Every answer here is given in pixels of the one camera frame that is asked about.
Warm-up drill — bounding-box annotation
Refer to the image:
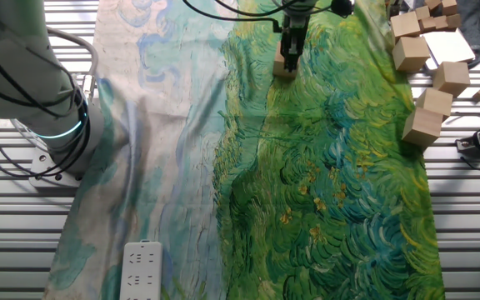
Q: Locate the white power strip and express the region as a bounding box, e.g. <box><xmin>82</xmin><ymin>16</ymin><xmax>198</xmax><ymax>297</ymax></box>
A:
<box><xmin>118</xmin><ymin>240</ymin><xmax>164</xmax><ymax>300</ymax></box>

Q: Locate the white paper sheet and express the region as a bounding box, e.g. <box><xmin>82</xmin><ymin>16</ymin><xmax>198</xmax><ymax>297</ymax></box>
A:
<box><xmin>422</xmin><ymin>27</ymin><xmax>477</xmax><ymax>71</ymax></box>

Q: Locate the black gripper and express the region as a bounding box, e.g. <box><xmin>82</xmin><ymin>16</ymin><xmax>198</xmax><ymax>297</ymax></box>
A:
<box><xmin>280</xmin><ymin>12</ymin><xmax>313</xmax><ymax>73</ymax></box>

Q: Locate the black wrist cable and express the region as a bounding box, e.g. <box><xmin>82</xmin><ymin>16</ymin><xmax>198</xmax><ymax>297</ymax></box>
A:
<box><xmin>180</xmin><ymin>0</ymin><xmax>356</xmax><ymax>34</ymax></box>

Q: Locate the large wooden block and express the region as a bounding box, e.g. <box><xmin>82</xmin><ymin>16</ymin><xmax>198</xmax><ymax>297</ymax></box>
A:
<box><xmin>432</xmin><ymin>61</ymin><xmax>472</xmax><ymax>98</ymax></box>
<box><xmin>391</xmin><ymin>36</ymin><xmax>432</xmax><ymax>74</ymax></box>
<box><xmin>414</xmin><ymin>87</ymin><xmax>455</xmax><ymax>123</ymax></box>
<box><xmin>389</xmin><ymin>11</ymin><xmax>423</xmax><ymax>43</ymax></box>
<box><xmin>401</xmin><ymin>107</ymin><xmax>445</xmax><ymax>148</ymax></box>

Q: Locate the black base cable bundle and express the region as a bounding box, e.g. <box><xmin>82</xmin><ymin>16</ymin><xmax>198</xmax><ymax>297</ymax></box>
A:
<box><xmin>0</xmin><ymin>24</ymin><xmax>94</xmax><ymax>179</ymax></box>

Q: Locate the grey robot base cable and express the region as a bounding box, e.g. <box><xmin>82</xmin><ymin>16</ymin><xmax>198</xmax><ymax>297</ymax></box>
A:
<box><xmin>44</xmin><ymin>26</ymin><xmax>100</xmax><ymax>103</ymax></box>

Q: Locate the grey fabric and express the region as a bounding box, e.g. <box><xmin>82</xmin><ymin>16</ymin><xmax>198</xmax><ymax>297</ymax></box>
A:
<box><xmin>455</xmin><ymin>0</ymin><xmax>480</xmax><ymax>64</ymax></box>

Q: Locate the small wooden block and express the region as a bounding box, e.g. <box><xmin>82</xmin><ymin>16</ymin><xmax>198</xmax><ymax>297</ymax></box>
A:
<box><xmin>272</xmin><ymin>40</ymin><xmax>300</xmax><ymax>81</ymax></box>

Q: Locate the painted green blue cloth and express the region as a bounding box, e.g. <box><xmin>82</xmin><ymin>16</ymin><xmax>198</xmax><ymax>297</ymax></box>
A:
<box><xmin>42</xmin><ymin>0</ymin><xmax>448</xmax><ymax>300</ymax></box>

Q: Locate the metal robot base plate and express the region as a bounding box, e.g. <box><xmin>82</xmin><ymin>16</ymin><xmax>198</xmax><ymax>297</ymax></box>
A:
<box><xmin>27</xmin><ymin>148</ymin><xmax>84</xmax><ymax>189</ymax></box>

